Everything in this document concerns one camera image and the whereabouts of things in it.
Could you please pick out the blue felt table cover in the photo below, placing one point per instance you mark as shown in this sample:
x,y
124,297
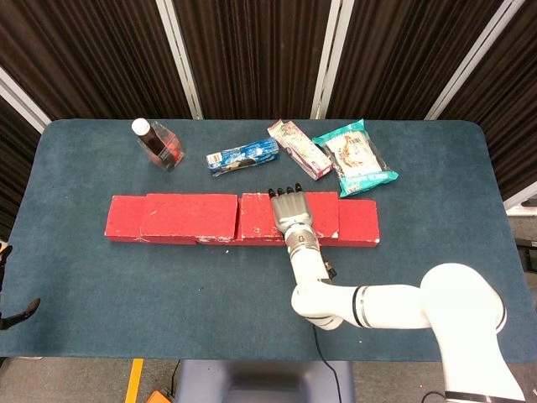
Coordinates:
x,y
168,294

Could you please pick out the teal snack bag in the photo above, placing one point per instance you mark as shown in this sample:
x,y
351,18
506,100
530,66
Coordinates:
x,y
356,159

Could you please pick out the orange object on floor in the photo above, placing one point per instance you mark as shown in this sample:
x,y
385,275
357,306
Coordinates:
x,y
159,397

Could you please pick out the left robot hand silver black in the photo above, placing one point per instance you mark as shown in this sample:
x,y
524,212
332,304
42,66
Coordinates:
x,y
3,323

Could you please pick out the brown corrugated partition panel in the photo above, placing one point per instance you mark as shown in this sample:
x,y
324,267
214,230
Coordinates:
x,y
516,105
84,54
256,54
398,54
12,168

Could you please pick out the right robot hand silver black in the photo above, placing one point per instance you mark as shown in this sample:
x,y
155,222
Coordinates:
x,y
291,212

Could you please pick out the white partition frame post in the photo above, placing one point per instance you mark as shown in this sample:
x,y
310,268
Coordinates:
x,y
469,63
331,63
522,197
21,103
181,63

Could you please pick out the black device beside table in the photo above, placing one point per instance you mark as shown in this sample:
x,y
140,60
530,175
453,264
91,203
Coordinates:
x,y
530,256

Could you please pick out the clear plastic square holder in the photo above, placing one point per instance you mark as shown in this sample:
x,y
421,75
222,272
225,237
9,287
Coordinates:
x,y
165,130

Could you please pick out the white and pink snack box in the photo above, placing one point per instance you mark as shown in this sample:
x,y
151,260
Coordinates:
x,y
300,149

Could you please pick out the brown bottle with white cap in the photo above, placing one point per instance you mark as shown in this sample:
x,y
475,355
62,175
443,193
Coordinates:
x,y
140,126

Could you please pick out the blue cookie box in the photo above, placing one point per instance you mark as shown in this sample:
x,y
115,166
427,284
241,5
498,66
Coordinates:
x,y
243,157

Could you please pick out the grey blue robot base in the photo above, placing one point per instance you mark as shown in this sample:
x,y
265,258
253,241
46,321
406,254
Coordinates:
x,y
264,382

